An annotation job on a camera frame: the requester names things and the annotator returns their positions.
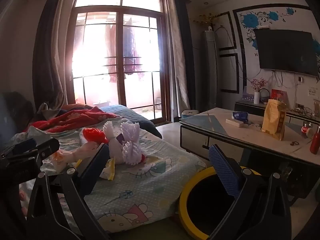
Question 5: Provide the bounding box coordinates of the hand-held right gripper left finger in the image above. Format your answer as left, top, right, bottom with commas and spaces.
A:
26, 142, 112, 240

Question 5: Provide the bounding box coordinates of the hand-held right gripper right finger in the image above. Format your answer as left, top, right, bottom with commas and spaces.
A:
208, 144, 292, 240

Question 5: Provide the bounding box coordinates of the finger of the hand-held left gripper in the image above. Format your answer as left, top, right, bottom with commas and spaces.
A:
30, 138, 60, 164
1, 138, 37, 159

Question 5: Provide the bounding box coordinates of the yellow snack wrapper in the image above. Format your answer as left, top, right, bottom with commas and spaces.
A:
99, 158, 116, 181

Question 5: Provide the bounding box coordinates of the pink white plastic wrapper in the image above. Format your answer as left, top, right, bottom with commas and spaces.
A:
49, 142, 103, 173

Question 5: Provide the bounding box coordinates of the red lidded metal can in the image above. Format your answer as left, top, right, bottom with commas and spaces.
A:
82, 127, 108, 144

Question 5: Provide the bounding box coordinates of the yellow rimmed black bin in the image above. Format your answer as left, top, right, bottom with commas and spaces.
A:
179, 166, 263, 240

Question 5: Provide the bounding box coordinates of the dark cushion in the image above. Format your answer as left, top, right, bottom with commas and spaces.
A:
0, 91, 34, 133

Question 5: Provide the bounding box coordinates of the beige cloth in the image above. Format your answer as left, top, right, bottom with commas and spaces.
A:
37, 102, 60, 120

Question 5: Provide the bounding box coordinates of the marble top coffee table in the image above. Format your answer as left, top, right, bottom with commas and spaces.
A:
179, 107, 320, 200

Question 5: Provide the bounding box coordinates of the red flower print blanket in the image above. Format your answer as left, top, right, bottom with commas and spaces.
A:
22, 106, 118, 132

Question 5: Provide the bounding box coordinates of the cartoon print bedsheet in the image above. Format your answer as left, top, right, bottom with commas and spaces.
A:
5, 125, 208, 230

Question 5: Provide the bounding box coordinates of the blue tissue pack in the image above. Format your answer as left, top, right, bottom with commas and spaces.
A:
231, 111, 249, 124

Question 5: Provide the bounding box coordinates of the blue quilted mat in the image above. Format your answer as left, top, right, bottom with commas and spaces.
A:
100, 104, 163, 139

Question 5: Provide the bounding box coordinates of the small white blue bin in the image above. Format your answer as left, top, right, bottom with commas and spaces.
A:
181, 109, 199, 120

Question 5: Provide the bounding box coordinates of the yellow snack bag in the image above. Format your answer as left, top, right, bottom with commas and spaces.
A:
261, 99, 288, 141

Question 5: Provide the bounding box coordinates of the dark television cabinet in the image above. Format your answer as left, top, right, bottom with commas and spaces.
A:
234, 100, 320, 125

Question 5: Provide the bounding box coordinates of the white vase with red flowers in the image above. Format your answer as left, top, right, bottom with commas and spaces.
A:
250, 78, 268, 105

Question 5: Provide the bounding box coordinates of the round table mirror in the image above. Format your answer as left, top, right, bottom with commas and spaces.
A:
259, 88, 272, 105

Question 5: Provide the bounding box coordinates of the glass jar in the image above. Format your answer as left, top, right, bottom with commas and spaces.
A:
301, 121, 314, 138

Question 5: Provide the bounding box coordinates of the dark and beige curtain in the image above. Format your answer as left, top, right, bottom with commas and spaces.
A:
32, 0, 73, 110
167, 0, 197, 119

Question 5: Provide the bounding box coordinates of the red card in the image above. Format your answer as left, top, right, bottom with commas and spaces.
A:
271, 89, 288, 103

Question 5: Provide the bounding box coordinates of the red bottle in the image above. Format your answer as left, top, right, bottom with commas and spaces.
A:
309, 125, 320, 155

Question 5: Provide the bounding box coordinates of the grey standing air conditioner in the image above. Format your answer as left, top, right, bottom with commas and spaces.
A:
202, 30, 218, 117

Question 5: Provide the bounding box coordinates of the brown framed glass door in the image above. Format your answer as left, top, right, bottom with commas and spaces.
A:
65, 0, 173, 123

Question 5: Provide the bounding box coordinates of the wall mounted television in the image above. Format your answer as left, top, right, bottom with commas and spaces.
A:
254, 28, 320, 77

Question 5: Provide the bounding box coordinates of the blue flower wall decal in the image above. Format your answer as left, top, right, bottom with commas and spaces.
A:
241, 7, 297, 49

